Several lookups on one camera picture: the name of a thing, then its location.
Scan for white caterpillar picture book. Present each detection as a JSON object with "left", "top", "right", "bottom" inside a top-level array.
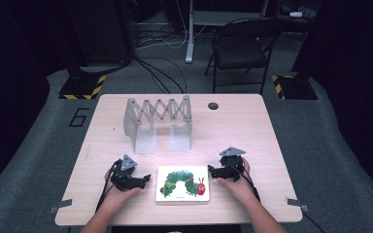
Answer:
[{"left": 155, "top": 165, "right": 211, "bottom": 204}]

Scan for black floor cables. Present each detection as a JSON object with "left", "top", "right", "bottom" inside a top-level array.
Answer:
[{"left": 133, "top": 55, "right": 188, "bottom": 95}]

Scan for black folding chair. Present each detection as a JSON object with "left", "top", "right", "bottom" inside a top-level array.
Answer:
[{"left": 204, "top": 17, "right": 287, "bottom": 96}]

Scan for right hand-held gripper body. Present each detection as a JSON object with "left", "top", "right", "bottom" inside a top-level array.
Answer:
[{"left": 214, "top": 147, "right": 247, "bottom": 183}]

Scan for person's left hand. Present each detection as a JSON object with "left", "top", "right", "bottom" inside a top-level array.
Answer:
[{"left": 104, "top": 168, "right": 142, "bottom": 210}]

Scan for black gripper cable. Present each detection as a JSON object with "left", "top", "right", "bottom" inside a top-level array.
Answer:
[
  {"left": 94, "top": 159, "right": 122, "bottom": 214},
  {"left": 228, "top": 161, "right": 262, "bottom": 202}
]

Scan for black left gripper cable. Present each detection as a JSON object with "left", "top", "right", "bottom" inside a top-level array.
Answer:
[{"left": 94, "top": 159, "right": 122, "bottom": 214}]

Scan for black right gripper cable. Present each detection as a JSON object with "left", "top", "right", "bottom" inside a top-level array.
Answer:
[{"left": 228, "top": 161, "right": 262, "bottom": 202}]

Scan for person's right hand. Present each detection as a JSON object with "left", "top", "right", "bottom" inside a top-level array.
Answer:
[{"left": 216, "top": 156, "right": 257, "bottom": 204}]

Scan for white floor cables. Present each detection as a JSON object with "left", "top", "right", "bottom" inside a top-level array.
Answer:
[{"left": 135, "top": 0, "right": 206, "bottom": 50}]

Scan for grey expandable book rack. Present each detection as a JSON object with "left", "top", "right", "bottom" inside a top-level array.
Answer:
[{"left": 122, "top": 94, "right": 194, "bottom": 155}]

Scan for black stand base hazard stripes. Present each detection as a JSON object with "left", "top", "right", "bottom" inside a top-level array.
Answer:
[
  {"left": 270, "top": 73, "right": 319, "bottom": 101},
  {"left": 58, "top": 72, "right": 107, "bottom": 101}
]

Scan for grey table edge clamp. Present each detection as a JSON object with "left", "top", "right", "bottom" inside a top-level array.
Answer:
[
  {"left": 48, "top": 198, "right": 74, "bottom": 215},
  {"left": 285, "top": 196, "right": 310, "bottom": 214}
]

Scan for white desk leg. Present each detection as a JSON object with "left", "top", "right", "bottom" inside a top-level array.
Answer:
[{"left": 185, "top": 0, "right": 196, "bottom": 64}]

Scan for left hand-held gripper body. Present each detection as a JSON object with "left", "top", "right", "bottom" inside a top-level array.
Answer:
[{"left": 110, "top": 153, "right": 148, "bottom": 192}]

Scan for black cable at clamp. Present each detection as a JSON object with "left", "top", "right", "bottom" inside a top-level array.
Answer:
[{"left": 300, "top": 210, "right": 327, "bottom": 233}]

